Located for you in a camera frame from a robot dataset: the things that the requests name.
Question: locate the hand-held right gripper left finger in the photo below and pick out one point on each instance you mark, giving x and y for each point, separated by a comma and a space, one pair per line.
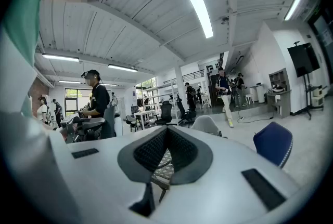
130, 163

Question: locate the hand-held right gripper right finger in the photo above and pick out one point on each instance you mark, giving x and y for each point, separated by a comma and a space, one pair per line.
200, 160

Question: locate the light grey shell chair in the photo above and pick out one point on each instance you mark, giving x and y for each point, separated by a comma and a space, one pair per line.
205, 125

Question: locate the small grey chair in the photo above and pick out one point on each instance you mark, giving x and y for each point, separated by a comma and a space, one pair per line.
131, 121

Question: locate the black mesh office chair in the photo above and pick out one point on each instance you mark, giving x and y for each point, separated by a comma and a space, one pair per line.
186, 113
165, 112

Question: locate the white table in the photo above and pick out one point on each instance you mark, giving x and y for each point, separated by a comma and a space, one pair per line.
144, 113

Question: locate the grey mesh office chair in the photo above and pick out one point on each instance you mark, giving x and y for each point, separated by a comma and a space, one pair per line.
92, 124

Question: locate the white metal shelving rack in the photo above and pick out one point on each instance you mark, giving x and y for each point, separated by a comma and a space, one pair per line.
173, 98

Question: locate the blue shell chair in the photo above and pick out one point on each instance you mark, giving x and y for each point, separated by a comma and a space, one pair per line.
273, 142

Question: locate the small white stool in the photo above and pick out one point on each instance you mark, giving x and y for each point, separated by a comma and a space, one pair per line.
249, 98

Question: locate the black framed window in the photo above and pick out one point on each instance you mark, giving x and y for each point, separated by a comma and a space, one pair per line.
75, 102

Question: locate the black balcony railing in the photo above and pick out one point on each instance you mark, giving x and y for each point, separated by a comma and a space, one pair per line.
192, 76

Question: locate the white cylindrical bin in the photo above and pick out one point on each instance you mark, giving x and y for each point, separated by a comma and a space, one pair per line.
260, 94

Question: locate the long ceiling light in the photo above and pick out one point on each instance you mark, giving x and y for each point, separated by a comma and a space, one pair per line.
200, 15
295, 3
60, 58
69, 82
122, 68

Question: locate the grey desk with shelf hutch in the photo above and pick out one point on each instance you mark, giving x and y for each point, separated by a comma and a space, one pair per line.
282, 103

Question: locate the black television stand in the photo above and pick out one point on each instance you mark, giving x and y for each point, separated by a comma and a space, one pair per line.
308, 98

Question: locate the white box unit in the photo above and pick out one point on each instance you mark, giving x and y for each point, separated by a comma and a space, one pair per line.
318, 97

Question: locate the black television screen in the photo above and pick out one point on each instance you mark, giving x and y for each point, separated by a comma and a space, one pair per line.
303, 59

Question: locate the dark glass door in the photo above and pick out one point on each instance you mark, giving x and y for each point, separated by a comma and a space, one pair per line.
322, 30

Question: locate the person's green shirt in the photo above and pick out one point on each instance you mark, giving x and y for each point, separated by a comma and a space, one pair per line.
23, 10

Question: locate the ceiling security camera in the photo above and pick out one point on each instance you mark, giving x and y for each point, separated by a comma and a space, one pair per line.
225, 20

